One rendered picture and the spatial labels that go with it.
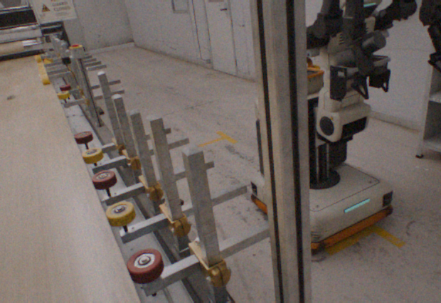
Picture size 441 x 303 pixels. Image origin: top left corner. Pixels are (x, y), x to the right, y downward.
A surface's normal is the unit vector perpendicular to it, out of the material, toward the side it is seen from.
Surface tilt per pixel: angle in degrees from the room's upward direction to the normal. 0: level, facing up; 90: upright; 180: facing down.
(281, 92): 90
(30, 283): 0
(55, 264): 0
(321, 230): 90
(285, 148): 90
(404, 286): 0
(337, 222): 90
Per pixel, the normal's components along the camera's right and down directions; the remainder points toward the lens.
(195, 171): 0.47, 0.33
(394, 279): -0.13, -0.89
